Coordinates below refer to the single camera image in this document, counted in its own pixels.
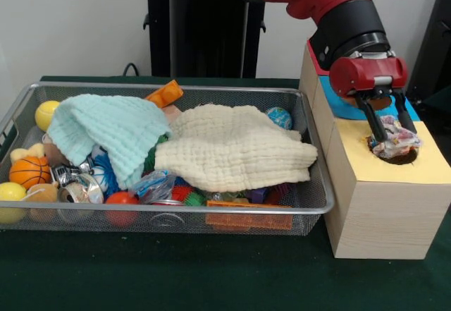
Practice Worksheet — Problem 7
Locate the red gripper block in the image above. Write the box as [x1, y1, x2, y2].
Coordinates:
[329, 56, 416, 142]

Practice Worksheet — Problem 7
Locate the colourful patterned cloth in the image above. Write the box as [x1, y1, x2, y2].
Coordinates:
[366, 115, 423, 159]

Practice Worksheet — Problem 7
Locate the wooden box with three holes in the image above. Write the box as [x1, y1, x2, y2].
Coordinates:
[299, 39, 451, 261]

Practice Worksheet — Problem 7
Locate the dark green tablecloth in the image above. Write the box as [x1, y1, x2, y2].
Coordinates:
[0, 74, 451, 311]
[417, 84, 451, 116]

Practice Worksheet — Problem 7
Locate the black upright panel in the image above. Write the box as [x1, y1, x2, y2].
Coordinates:
[407, 0, 451, 95]

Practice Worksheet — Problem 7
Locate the blue globe ball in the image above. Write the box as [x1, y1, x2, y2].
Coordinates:
[264, 106, 294, 130]

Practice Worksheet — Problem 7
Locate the cream waffle cloth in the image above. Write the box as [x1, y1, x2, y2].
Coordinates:
[154, 103, 319, 193]

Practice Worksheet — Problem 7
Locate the orange flat building brick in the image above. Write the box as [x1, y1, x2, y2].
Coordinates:
[205, 200, 294, 233]

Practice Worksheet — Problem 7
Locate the orange studded building block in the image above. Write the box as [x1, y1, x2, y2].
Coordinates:
[144, 80, 184, 109]

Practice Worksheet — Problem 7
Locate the red ball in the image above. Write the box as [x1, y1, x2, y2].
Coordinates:
[105, 190, 140, 228]

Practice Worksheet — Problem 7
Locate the light blue waffle cloth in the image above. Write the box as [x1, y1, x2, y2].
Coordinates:
[47, 94, 173, 190]

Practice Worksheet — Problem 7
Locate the crushed silver can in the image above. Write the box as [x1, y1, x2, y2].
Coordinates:
[56, 173, 105, 206]

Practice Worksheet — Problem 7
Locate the yellow ball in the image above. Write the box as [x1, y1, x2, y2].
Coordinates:
[34, 100, 61, 133]
[0, 181, 27, 224]

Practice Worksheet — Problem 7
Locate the orange toy basketball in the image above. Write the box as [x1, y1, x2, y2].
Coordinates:
[8, 156, 52, 190]

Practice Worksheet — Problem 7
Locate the wire mesh bin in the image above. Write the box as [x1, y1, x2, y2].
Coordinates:
[0, 82, 335, 236]

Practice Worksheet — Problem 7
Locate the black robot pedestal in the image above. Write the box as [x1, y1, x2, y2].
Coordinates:
[135, 0, 267, 78]

